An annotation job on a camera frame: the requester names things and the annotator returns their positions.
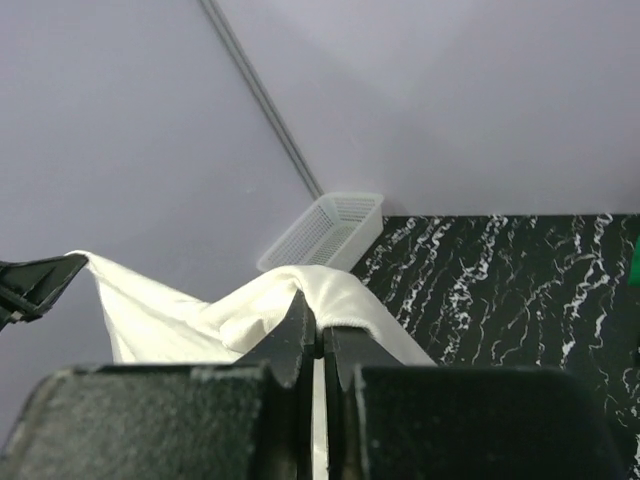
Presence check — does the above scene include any green folded t shirt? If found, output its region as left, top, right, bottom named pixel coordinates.
left=628, top=237, right=640, bottom=287

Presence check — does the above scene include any left aluminium corner post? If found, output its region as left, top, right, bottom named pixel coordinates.
left=199, top=0, right=324, bottom=199

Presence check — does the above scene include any white plastic mesh basket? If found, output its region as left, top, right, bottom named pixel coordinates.
left=256, top=192, right=384, bottom=273

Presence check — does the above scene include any white t shirt red print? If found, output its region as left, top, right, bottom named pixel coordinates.
left=74, top=249, right=436, bottom=480

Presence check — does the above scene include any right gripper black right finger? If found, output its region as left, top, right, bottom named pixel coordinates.
left=324, top=327, right=627, bottom=479

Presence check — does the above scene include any black marble pattern mat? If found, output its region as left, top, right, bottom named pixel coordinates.
left=353, top=214, right=639, bottom=479

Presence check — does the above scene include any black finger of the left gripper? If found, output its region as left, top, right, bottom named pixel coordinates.
left=1, top=253, right=88, bottom=329

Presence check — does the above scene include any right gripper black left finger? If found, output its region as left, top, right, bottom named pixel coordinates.
left=1, top=293, right=316, bottom=479

